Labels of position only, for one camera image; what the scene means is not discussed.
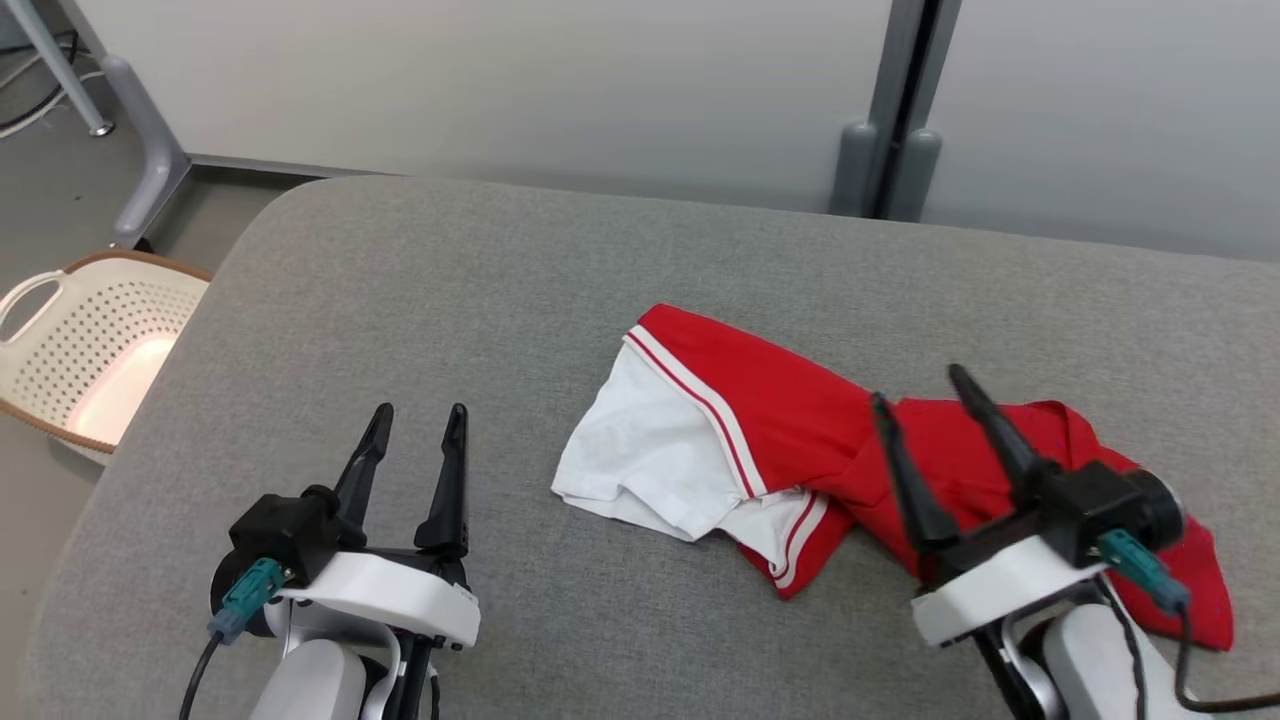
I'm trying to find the thin silver table leg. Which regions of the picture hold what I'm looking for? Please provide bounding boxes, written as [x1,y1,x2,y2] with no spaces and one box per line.
[0,0,115,139]

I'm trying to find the black cable with teal connector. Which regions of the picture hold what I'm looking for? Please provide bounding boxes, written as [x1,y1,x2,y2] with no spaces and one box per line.
[178,557,288,720]
[1097,527,1280,717]

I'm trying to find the grey partition foot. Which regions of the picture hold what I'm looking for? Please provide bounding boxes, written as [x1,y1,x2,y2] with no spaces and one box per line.
[55,0,194,247]

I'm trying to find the black floor cables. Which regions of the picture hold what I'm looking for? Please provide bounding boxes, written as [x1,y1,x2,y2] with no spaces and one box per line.
[0,28,107,138]

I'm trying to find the grey metal partition post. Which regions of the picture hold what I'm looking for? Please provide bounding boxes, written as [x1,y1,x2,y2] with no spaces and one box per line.
[830,0,964,223]

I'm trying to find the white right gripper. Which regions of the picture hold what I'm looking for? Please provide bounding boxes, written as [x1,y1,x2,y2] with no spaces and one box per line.
[869,362,1113,651]

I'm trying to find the cream perforated laundry basket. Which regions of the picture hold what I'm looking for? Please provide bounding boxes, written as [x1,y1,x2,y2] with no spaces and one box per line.
[0,249,214,469]

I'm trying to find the red white basketball jersey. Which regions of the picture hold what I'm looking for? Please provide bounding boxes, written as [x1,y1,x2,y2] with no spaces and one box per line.
[550,302,1237,654]

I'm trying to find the thin black cable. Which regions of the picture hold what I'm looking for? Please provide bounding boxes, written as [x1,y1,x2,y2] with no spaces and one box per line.
[1098,578,1153,720]

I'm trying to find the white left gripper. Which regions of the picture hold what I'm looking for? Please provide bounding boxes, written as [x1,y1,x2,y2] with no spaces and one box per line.
[268,402,483,653]

